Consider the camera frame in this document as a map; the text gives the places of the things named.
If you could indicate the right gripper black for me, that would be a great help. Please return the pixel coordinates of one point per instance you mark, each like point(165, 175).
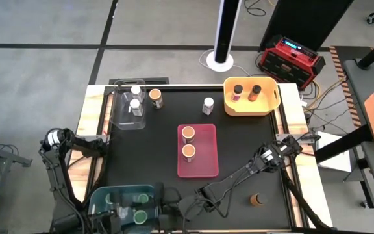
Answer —
point(179, 208)

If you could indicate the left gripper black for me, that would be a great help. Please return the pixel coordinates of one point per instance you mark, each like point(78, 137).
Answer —
point(109, 222)

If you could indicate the furikake jar tan lid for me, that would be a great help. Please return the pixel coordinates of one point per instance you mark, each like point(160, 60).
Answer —
point(188, 132)
point(188, 150)
point(155, 94)

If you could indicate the bagel seasoning jar white lid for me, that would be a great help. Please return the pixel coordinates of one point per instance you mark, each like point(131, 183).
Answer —
point(135, 89)
point(135, 104)
point(208, 102)

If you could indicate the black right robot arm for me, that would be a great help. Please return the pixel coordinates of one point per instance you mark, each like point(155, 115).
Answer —
point(239, 175)

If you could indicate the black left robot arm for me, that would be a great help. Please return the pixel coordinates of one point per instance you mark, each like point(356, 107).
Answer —
point(55, 175)

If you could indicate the clear plastic bag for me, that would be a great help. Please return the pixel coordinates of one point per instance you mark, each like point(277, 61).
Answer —
point(123, 211)

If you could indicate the blue plastic bin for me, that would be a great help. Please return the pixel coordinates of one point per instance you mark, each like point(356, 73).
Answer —
point(101, 195)

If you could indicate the pink plastic bin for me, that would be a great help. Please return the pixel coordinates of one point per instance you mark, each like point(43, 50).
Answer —
point(206, 162)

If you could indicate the clear plastic bin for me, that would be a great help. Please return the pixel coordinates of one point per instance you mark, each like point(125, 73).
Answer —
point(125, 122)

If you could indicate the yellow plastic bin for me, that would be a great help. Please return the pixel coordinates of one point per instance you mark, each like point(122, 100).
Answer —
point(265, 107)

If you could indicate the white box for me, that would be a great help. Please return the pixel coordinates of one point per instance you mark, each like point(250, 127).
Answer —
point(336, 164)

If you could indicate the black tower pole white base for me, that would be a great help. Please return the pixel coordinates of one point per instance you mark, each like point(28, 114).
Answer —
point(224, 32)

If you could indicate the red portable power station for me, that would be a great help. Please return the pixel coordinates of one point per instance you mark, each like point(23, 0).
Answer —
point(287, 66)

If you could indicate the hazard striped floor strip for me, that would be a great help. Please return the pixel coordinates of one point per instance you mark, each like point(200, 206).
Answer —
point(337, 61)

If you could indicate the grey side table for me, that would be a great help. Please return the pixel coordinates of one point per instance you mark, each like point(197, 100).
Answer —
point(357, 87)

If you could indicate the black room divider panel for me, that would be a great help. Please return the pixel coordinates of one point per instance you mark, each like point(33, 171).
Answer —
point(304, 19)

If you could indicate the grey desk frame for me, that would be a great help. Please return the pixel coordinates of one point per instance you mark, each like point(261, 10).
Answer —
point(11, 159)

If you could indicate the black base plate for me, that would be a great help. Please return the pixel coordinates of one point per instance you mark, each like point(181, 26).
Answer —
point(157, 80)

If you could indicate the metal corner bracket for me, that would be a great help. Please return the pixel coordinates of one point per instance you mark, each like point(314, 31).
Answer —
point(279, 138)

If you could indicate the black aluminium table frame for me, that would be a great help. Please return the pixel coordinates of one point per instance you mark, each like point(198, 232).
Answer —
point(277, 125)

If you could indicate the black frame strut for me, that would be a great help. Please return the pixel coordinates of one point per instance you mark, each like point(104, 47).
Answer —
point(307, 211)

